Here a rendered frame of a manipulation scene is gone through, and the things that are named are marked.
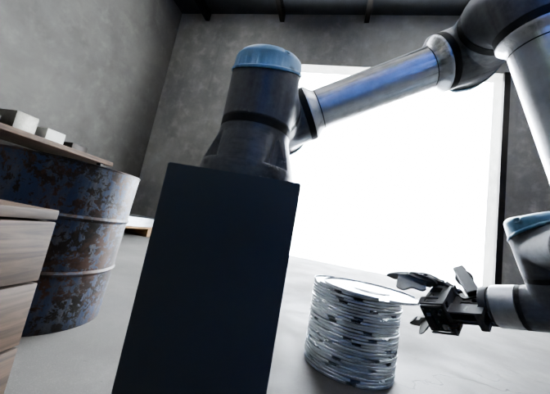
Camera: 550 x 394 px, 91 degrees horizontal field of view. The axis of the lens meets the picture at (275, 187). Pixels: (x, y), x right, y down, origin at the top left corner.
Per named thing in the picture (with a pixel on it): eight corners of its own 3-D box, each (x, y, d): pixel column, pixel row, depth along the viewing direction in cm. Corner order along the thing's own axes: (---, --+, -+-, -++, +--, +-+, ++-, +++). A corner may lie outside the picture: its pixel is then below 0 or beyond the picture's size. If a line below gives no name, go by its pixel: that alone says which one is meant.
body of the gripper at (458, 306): (413, 301, 57) (478, 303, 48) (427, 279, 63) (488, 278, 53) (429, 333, 57) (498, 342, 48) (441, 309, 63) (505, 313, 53)
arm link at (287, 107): (209, 107, 41) (227, 29, 43) (237, 139, 54) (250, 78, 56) (286, 114, 38) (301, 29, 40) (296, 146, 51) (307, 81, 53)
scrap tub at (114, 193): (44, 285, 109) (78, 172, 117) (132, 310, 101) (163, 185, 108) (-121, 313, 69) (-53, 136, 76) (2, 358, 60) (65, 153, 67)
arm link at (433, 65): (233, 94, 54) (516, -20, 48) (253, 124, 69) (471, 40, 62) (250, 147, 51) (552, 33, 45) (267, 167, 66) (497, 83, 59)
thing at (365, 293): (320, 274, 101) (320, 273, 101) (399, 290, 98) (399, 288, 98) (329, 291, 73) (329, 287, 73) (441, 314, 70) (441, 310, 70)
